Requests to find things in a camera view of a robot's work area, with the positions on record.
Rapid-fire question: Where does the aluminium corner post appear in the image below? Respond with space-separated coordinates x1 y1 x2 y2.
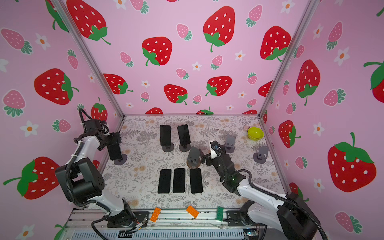
53 1 125 119
258 0 320 119

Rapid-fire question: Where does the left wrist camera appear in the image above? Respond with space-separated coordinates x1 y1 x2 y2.
82 119 104 134

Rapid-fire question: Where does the aluminium corner post left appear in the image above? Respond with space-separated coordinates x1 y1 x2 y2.
53 1 125 119

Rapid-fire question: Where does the grey stand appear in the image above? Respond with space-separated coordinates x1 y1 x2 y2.
162 143 174 153
253 146 269 164
224 135 236 153
114 154 128 166
179 144 191 152

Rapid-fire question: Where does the grey stand right rear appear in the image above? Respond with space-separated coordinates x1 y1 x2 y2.
224 135 236 153

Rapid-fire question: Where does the grey stand rear middle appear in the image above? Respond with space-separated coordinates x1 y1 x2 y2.
179 144 191 152

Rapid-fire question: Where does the aluminium corner post right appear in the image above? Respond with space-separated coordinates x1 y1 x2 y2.
258 0 320 119

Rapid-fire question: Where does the orange brick middle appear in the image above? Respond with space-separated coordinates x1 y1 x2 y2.
186 206 200 219

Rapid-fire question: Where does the round wooden phone stand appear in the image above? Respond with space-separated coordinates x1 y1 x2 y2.
187 147 201 169

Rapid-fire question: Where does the aluminium front rail base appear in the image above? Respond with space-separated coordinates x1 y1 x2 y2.
59 208 316 240

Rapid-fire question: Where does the grey stand rear left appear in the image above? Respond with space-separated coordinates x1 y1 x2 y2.
162 143 174 153

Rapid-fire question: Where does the grey stand far right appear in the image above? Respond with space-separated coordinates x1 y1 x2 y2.
253 146 269 164

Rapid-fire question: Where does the grey stand far left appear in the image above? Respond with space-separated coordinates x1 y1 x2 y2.
114 154 128 166

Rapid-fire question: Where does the orange brick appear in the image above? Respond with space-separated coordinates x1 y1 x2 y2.
150 208 162 223
186 206 200 219

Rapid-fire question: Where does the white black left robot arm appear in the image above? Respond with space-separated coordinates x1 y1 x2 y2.
55 133 136 227

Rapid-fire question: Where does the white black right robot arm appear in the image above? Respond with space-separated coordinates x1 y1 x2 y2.
201 146 328 240

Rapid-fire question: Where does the lime green plastic bowl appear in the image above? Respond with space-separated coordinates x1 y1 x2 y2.
247 127 264 141

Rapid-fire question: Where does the orange brick left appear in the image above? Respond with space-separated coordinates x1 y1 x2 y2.
150 208 162 223

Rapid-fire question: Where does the green brick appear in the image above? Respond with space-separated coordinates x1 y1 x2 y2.
216 207 224 222

